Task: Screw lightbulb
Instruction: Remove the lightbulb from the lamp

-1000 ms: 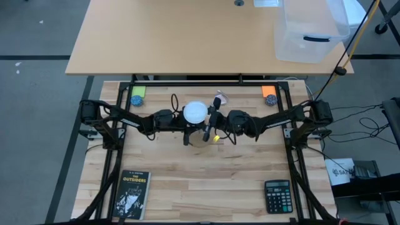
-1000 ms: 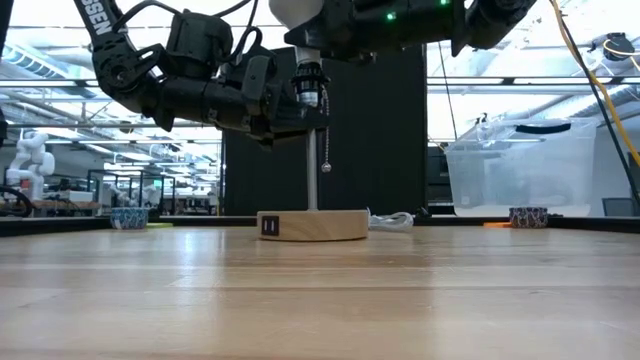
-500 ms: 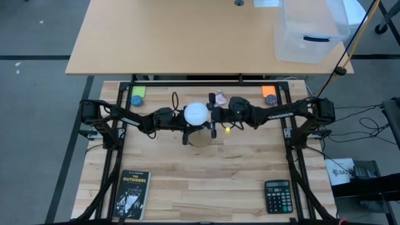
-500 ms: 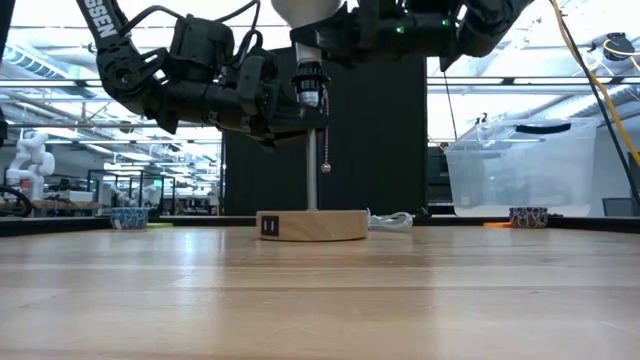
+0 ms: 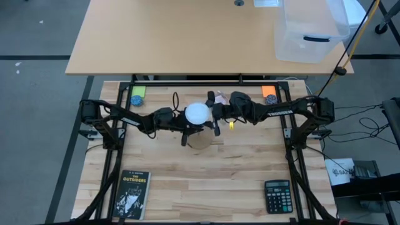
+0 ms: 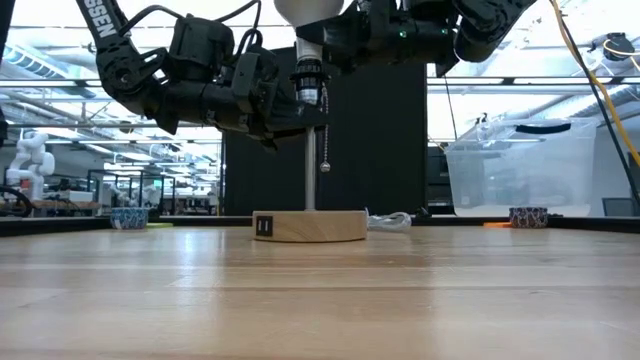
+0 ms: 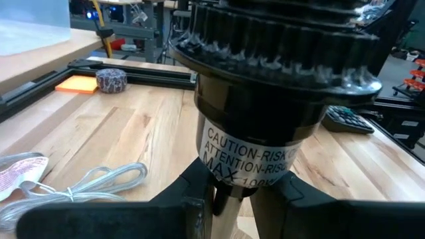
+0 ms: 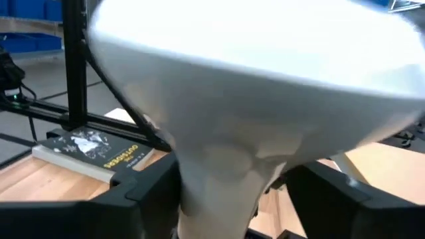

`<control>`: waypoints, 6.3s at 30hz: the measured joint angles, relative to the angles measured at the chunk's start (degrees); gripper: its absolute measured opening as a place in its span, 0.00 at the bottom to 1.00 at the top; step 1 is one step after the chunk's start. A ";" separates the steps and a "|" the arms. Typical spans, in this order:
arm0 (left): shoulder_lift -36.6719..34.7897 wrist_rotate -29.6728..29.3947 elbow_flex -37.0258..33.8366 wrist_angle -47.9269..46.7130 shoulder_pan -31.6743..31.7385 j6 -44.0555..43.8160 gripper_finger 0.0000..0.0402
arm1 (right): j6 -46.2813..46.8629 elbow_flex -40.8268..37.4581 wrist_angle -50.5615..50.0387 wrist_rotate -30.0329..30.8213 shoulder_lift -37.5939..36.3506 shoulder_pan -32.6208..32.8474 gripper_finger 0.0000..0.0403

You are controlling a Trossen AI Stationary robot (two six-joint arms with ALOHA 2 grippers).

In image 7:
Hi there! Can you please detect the orange sticky note pad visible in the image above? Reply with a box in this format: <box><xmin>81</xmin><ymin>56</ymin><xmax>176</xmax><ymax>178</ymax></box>
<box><xmin>54</xmin><ymin>75</ymin><xmax>100</xmax><ymax>95</ymax></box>

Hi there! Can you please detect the white red cord tag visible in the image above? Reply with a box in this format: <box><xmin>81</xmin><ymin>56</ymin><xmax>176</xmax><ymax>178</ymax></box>
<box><xmin>0</xmin><ymin>155</ymin><xmax>50</xmax><ymax>202</ymax></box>

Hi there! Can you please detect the light wooden desk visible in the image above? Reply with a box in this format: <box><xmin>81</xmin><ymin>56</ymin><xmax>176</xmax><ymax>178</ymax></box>
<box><xmin>0</xmin><ymin>28</ymin><xmax>116</xmax><ymax>96</ymax></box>

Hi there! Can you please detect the clear plastic storage bin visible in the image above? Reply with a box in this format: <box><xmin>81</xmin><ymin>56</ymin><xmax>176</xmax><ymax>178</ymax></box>
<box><xmin>0</xmin><ymin>0</ymin><xmax>72</xmax><ymax>57</ymax></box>

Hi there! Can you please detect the black cable clamp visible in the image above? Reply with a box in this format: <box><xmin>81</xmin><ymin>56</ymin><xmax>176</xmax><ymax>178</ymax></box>
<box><xmin>95</xmin><ymin>27</ymin><xmax>116</xmax><ymax>40</ymax></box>

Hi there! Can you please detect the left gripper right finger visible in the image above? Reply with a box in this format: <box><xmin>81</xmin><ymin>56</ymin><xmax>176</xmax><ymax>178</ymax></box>
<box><xmin>249</xmin><ymin>171</ymin><xmax>337</xmax><ymax>239</ymax></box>

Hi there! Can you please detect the yellow hanging cable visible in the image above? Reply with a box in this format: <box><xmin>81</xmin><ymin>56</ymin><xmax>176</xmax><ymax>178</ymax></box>
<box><xmin>91</xmin><ymin>0</ymin><xmax>114</xmax><ymax>59</ymax></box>

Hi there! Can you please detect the black desk calculator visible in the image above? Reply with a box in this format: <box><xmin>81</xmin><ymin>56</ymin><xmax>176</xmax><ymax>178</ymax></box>
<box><xmin>321</xmin><ymin>105</ymin><xmax>376</xmax><ymax>135</ymax></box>

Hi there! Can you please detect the wooden base lamp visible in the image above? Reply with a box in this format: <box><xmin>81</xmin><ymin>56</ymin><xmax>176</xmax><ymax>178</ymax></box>
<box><xmin>168</xmin><ymin>0</ymin><xmax>383</xmax><ymax>239</ymax></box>

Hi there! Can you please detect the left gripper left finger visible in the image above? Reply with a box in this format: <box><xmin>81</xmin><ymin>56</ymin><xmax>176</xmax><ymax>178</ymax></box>
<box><xmin>149</xmin><ymin>157</ymin><xmax>218</xmax><ymax>239</ymax></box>

